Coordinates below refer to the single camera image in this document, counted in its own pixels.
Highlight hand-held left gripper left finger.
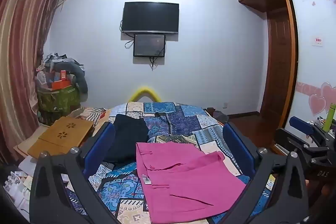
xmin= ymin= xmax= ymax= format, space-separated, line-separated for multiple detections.
xmin=29 ymin=122 xmax=124 ymax=224

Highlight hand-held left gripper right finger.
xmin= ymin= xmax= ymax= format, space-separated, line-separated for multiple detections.
xmin=218 ymin=122 xmax=310 ymax=224

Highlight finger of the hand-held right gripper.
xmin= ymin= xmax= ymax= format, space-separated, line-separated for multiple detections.
xmin=289 ymin=116 xmax=319 ymax=135
xmin=274 ymin=128 xmax=328 ymax=159

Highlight pink pants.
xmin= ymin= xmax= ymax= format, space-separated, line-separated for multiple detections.
xmin=136 ymin=142 xmax=254 ymax=224

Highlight dark navy pants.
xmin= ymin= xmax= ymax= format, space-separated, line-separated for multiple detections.
xmin=104 ymin=114 xmax=149 ymax=164

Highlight pink heart stickers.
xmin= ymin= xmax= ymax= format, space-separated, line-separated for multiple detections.
xmin=297 ymin=82 xmax=336 ymax=117

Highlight green bottle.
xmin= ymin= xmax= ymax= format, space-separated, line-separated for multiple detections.
xmin=322 ymin=104 xmax=336 ymax=132

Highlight striped cloth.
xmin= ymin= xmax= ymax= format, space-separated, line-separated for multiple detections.
xmin=76 ymin=107 xmax=106 ymax=123

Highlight wooden lap desk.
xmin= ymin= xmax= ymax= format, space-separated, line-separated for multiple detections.
xmin=27 ymin=116 xmax=95 ymax=159

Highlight brown wooden door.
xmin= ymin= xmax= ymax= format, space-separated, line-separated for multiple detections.
xmin=259 ymin=7 xmax=298 ymax=121

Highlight blue patchwork blanket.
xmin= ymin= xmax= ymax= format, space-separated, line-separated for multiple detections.
xmin=67 ymin=101 xmax=276 ymax=224

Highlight green patterned bag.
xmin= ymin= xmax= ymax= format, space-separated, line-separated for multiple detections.
xmin=37 ymin=85 xmax=80 ymax=125

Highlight yellow foam arch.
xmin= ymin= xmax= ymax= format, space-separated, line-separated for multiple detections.
xmin=128 ymin=85 xmax=161 ymax=103

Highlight orange box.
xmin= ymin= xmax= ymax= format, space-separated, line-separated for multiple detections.
xmin=51 ymin=70 xmax=71 ymax=90

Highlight pile of grey clothes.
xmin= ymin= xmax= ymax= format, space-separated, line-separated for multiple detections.
xmin=35 ymin=52 xmax=88 ymax=94

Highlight white sliding wardrobe door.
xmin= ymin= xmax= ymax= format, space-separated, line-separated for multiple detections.
xmin=286 ymin=0 xmax=336 ymax=135

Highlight red striped curtain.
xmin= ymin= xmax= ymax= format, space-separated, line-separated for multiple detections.
xmin=0 ymin=0 xmax=66 ymax=164

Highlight black monitor cable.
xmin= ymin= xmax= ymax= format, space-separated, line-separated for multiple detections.
xmin=149 ymin=49 xmax=164 ymax=71

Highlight black television cable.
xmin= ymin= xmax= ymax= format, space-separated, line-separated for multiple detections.
xmin=120 ymin=19 xmax=135 ymax=49

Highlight small black wall monitor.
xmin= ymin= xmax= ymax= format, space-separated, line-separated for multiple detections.
xmin=133 ymin=33 xmax=166 ymax=58

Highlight black wall television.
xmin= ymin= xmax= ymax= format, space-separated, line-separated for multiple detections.
xmin=121 ymin=2 xmax=180 ymax=34

